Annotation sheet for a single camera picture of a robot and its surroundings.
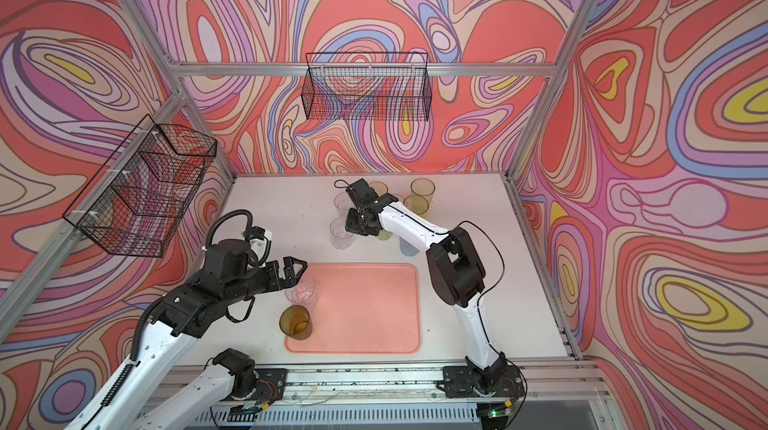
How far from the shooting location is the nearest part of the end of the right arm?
0.70 meters

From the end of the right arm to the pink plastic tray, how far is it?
0.58 feet

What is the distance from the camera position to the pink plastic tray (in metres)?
0.82
